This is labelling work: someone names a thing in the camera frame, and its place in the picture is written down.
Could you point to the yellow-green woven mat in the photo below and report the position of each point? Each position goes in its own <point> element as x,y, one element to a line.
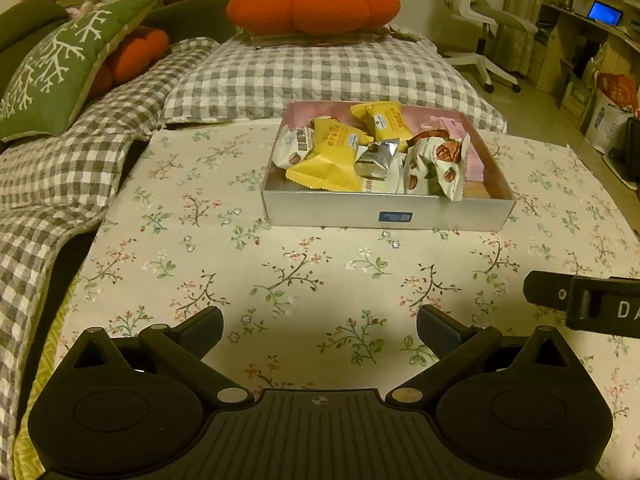
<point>50,360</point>

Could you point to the pink snack packet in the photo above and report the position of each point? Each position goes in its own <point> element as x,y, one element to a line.
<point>450,125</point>

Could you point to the red and silver snack packet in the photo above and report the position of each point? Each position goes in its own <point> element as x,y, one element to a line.
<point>377,157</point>

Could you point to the laptop with blue screen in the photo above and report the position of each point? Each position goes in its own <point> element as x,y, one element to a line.
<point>605,12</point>

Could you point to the pink plush toy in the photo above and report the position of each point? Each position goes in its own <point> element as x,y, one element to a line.
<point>85,10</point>

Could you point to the large orange pumpkin cushion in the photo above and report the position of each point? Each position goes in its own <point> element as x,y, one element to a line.
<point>310,5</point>

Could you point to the beige curtain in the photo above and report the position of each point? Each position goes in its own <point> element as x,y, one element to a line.
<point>520,35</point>

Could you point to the pink box with silver sides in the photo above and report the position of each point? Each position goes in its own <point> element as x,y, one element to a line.
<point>325,215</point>

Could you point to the yellow snack packet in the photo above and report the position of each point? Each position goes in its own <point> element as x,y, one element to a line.
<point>385,122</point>
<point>332,160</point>

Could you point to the wooden desk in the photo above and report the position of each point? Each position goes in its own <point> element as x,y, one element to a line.
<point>575,20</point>

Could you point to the dark green pillow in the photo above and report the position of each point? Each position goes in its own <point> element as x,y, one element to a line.
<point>25,35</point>

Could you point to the small orange pumpkin cushion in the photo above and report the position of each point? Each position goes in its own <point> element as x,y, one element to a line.
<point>135,60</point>

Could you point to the white grey-print snack packet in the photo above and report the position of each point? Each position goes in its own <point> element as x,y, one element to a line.
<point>385,185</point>

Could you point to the white office chair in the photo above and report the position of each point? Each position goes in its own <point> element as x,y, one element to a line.
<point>482,60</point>

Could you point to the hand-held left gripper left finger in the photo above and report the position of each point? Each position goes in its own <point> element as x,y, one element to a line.
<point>202,327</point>

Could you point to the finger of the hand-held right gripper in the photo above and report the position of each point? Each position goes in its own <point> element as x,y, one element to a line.
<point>547,289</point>

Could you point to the white bag with red print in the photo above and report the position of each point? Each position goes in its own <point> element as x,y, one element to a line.
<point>607,120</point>

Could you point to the green snowflake pillow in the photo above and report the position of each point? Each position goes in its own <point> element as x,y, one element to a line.
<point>60,75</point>

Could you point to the grey checked pillow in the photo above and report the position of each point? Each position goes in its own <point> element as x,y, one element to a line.
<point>325,70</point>

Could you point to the white walnut snack packet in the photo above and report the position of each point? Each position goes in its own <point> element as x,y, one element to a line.
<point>445,151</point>
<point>451,182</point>
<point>295,147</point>

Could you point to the brown woven mat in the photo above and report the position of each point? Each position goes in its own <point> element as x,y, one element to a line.
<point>320,39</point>

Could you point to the grey checked blanket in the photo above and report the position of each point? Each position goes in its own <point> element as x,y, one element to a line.
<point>50,175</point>

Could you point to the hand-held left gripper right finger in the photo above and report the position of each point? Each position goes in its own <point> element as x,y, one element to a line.
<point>435,325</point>

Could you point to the floral tablecloth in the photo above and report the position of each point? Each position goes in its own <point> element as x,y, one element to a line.
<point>200,240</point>

